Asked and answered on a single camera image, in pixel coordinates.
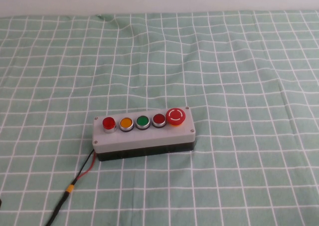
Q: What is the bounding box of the green checkered tablecloth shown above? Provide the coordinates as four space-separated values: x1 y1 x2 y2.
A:
0 10 319 226

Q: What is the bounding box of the red mushroom emergency stop button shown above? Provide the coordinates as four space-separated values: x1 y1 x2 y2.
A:
165 107 186 128

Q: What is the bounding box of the grey button control box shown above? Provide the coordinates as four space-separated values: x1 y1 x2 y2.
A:
91 106 197 163

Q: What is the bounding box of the thin black wire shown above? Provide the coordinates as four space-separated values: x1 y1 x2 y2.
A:
71 149 96 186

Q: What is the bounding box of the yellow push button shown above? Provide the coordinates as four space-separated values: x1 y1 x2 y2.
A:
119 117 135 132

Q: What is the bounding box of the thin red wire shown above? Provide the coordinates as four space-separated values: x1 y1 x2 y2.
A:
74 151 97 182

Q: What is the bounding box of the red illuminated push button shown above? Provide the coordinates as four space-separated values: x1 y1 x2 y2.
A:
102 116 118 134

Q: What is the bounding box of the dark red push button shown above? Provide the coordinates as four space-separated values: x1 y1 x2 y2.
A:
152 113 167 129

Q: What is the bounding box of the green push button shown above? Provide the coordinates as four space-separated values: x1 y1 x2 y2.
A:
135 115 151 131

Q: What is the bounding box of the black sleeved cable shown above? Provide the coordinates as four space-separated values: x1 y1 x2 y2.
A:
43 191 69 226

